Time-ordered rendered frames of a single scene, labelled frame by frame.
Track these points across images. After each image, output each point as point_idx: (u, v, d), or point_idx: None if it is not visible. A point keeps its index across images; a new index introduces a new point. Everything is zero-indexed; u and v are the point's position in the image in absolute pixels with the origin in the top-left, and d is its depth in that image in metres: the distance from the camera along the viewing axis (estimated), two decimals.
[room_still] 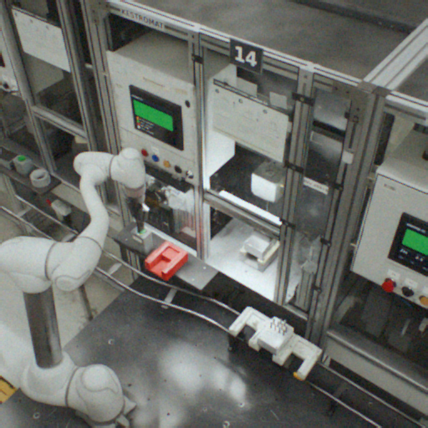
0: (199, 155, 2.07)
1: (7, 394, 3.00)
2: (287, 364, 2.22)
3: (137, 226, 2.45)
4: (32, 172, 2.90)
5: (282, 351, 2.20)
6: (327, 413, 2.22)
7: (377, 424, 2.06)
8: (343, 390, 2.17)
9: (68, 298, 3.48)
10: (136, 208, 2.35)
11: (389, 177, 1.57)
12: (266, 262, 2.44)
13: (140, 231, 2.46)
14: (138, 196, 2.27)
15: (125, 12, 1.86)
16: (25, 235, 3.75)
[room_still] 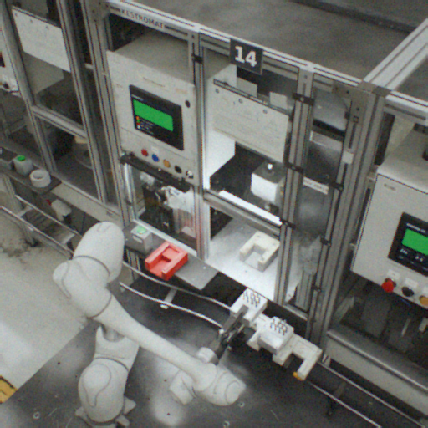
0: (199, 155, 2.07)
1: (7, 394, 3.00)
2: (287, 364, 2.22)
3: (239, 308, 2.12)
4: (32, 172, 2.90)
5: (282, 351, 2.20)
6: (327, 413, 2.22)
7: (377, 424, 2.06)
8: (343, 390, 2.17)
9: None
10: None
11: (389, 177, 1.57)
12: (266, 262, 2.44)
13: (140, 231, 2.46)
14: None
15: (125, 12, 1.86)
16: (25, 235, 3.75)
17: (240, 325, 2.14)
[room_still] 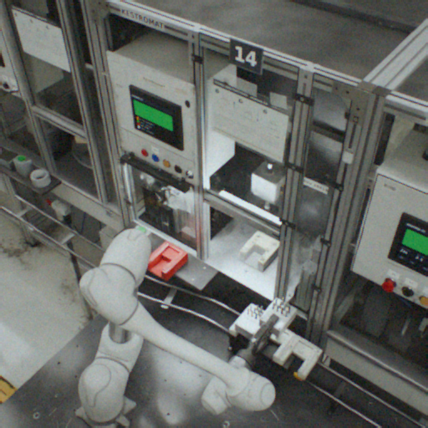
0: (199, 155, 2.07)
1: (7, 394, 3.00)
2: (287, 364, 2.21)
3: (269, 318, 2.09)
4: (32, 172, 2.90)
5: (282, 351, 2.20)
6: (327, 413, 2.22)
7: (377, 424, 2.06)
8: (343, 390, 2.17)
9: (68, 298, 3.48)
10: None
11: (389, 177, 1.57)
12: (266, 262, 2.44)
13: (140, 231, 2.46)
14: None
15: (125, 12, 1.86)
16: (25, 235, 3.75)
17: (269, 334, 2.10)
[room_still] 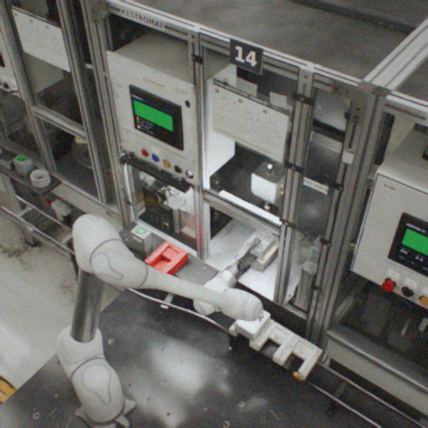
0: (199, 155, 2.07)
1: (7, 394, 3.00)
2: (287, 364, 2.21)
3: (252, 240, 2.41)
4: (32, 172, 2.90)
5: (282, 351, 2.20)
6: (327, 413, 2.22)
7: (377, 424, 2.06)
8: (343, 390, 2.17)
9: (68, 298, 3.48)
10: None
11: (389, 177, 1.57)
12: (266, 262, 2.44)
13: (140, 231, 2.46)
14: None
15: (125, 12, 1.86)
16: (25, 235, 3.75)
17: (252, 260, 2.44)
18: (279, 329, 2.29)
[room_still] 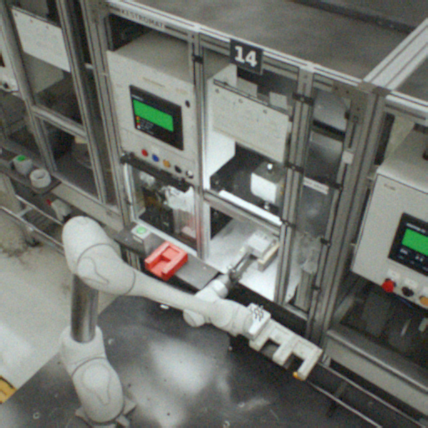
0: (199, 155, 2.07)
1: (7, 394, 3.00)
2: (287, 364, 2.21)
3: (245, 249, 2.36)
4: (32, 172, 2.90)
5: (282, 351, 2.20)
6: (327, 413, 2.22)
7: (377, 424, 2.06)
8: (343, 390, 2.17)
9: (68, 298, 3.48)
10: None
11: (389, 177, 1.57)
12: (266, 262, 2.44)
13: (140, 231, 2.46)
14: None
15: (125, 12, 1.86)
16: (25, 235, 3.75)
17: (245, 269, 2.40)
18: (279, 329, 2.29)
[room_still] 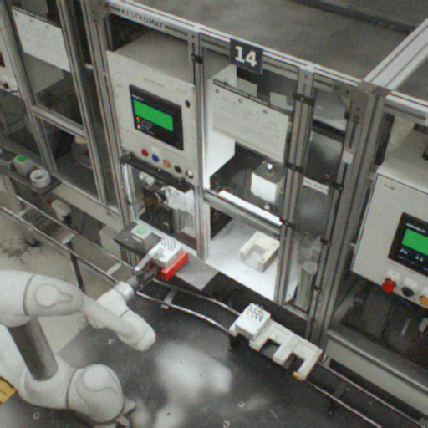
0: (199, 155, 2.07)
1: (7, 394, 3.00)
2: (287, 364, 2.21)
3: (155, 250, 2.38)
4: (32, 172, 2.90)
5: (282, 351, 2.20)
6: (327, 413, 2.22)
7: (377, 424, 2.06)
8: (343, 390, 2.17)
9: None
10: None
11: (389, 177, 1.57)
12: (266, 262, 2.44)
13: (140, 231, 2.46)
14: None
15: (125, 12, 1.86)
16: (25, 235, 3.75)
17: (157, 270, 2.42)
18: (279, 329, 2.29)
